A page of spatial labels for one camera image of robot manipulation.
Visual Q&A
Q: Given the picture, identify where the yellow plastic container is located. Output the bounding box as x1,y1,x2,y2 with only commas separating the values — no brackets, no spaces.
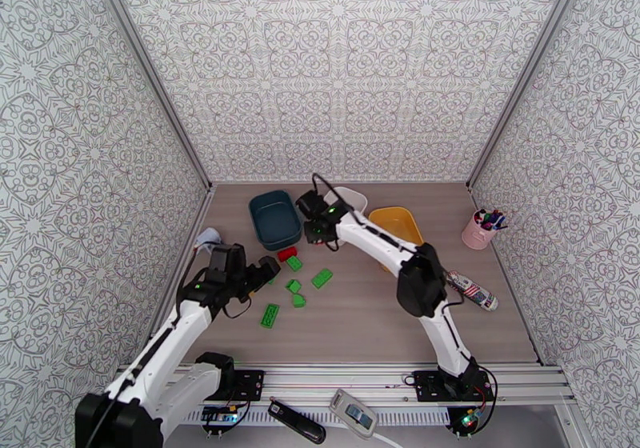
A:
368,206,425,274

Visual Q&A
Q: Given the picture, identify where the aluminium frame post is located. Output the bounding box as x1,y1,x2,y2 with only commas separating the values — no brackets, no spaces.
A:
85,0,215,192
466,0,590,192

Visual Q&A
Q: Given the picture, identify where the black handheld device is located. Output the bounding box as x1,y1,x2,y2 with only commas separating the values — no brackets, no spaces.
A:
267,397,327,445

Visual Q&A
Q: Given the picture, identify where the green lego plate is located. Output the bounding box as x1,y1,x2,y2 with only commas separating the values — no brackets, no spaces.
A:
258,302,281,330

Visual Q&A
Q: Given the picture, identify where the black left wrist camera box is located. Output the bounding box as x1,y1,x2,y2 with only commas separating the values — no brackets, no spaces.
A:
207,242,246,275

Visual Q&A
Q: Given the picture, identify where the right circuit board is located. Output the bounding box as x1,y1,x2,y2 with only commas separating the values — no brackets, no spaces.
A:
457,409,483,433

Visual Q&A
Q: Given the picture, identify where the teal plastic container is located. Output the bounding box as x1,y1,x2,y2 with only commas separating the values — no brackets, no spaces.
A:
249,190,304,252

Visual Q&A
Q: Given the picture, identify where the pink pen cup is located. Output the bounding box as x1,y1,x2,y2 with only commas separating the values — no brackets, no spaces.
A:
461,214,496,252

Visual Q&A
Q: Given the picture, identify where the patterned cylindrical tube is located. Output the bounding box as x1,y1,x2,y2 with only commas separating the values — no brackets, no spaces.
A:
446,270,500,312

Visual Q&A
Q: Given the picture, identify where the aluminium mounting rail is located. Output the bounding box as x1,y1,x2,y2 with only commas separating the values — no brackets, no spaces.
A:
102,363,576,410

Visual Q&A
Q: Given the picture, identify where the white grey handheld device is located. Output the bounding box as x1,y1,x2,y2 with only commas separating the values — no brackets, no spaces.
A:
329,389,379,439

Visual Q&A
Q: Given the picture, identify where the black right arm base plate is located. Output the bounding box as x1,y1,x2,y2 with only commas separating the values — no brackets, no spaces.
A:
412,369,496,404

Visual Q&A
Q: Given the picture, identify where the white slotted grille strip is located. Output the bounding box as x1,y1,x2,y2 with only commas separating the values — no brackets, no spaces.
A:
182,407,451,428

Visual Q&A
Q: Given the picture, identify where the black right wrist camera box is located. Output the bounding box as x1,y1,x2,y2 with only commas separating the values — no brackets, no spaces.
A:
295,190,325,222

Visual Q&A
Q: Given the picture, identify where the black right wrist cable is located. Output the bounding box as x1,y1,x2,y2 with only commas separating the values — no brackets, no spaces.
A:
311,172,362,224

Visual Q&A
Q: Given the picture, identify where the white plastic container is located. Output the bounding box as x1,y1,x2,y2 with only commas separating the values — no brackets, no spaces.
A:
322,186,370,222

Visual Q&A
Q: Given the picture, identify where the left circuit board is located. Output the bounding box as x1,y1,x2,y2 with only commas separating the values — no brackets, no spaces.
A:
199,405,240,428

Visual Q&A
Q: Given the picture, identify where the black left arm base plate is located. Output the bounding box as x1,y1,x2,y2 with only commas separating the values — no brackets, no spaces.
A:
219,369,266,402

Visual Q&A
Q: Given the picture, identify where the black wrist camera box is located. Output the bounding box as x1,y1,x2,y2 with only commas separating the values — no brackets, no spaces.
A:
295,190,325,222
207,242,246,275

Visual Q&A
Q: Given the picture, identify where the white plastic bottle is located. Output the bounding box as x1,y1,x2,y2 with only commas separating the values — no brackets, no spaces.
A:
194,227,222,255

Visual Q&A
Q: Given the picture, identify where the circuit board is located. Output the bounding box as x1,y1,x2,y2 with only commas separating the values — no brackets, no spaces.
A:
199,405,240,428
457,409,483,433

